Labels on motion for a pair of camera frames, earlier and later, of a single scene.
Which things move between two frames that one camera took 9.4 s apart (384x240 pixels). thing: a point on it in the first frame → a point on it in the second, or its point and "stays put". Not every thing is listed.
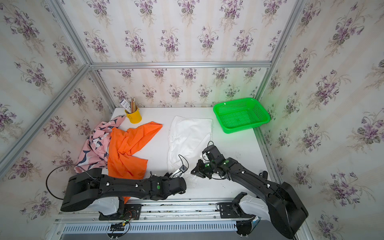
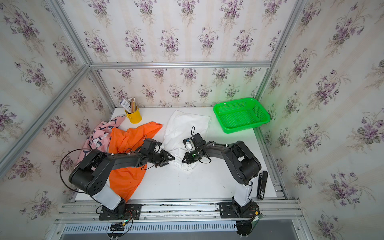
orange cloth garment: x=122 y=144 stays put
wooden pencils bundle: x=132 y=104 stays put
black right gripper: x=198 y=171 → x=188 y=160
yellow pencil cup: x=134 y=117 stays put
